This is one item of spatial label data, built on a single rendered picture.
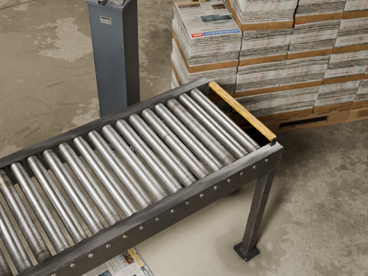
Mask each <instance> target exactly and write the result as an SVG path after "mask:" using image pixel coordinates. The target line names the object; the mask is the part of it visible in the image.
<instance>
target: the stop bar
mask: <svg viewBox="0 0 368 276"><path fill-rule="evenodd" d="M209 87H210V88H212V89H213V90H214V91H215V92H216V93H218V94H219V95H220V96H221V97H222V98H223V99H224V100H225V101H226V102H227V103H229V104H230V105H231V106H232V107H233V108H234V109H235V110H236V111H237V112H239V113H240V114H241V115H242V116H243V117H244V118H245V119H246V120H247V121H249V122H250V123H251V124H252V125H253V126H254V127H255V128H256V129H257V130H259V131H260V132H261V133H262V134H263V135H264V136H265V137H266V138H267V139H269V140H270V141H271V142H273V141H275V140H277V136H276V135H275V134H274V133H272V132H271V131H270V130H269V129H268V128H267V127H266V126H264V125H263V124H262V123H261V122H260V121H259V120H258V119H257V118H255V117H254V116H253V115H252V114H251V113H250V112H249V111H248V110H246V109H245V108H244V107H243V106H242V105H241V104H240V103H238V102H237V101H236V100H235V99H234V98H232V97H231V96H230V95H229V94H228V93H227V92H226V91H224V90H223V89H222V88H221V87H220V86H219V85H218V84H217V83H215V82H214V81H212V82H210V83H209Z"/></svg>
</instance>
